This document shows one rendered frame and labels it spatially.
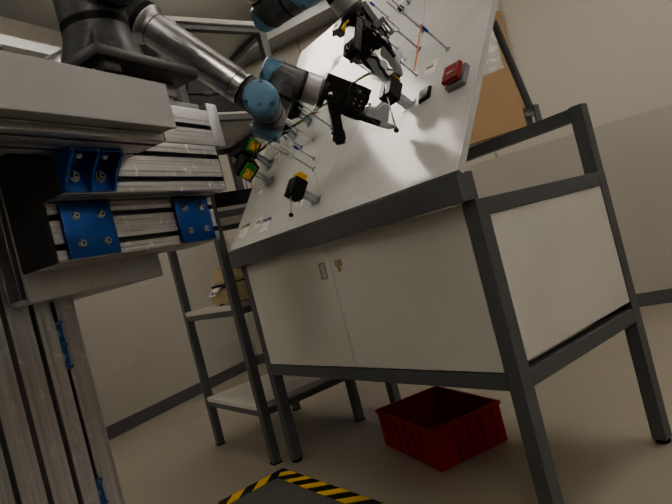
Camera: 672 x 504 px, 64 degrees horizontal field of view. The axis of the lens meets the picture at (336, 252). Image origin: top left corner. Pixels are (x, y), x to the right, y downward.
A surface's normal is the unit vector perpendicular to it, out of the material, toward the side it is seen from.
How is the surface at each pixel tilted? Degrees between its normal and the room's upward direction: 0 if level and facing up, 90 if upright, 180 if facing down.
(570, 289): 90
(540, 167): 90
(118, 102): 90
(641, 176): 90
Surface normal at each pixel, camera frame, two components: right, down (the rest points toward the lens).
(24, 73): 0.85, -0.22
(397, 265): -0.77, 0.20
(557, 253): 0.58, -0.15
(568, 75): -0.47, 0.12
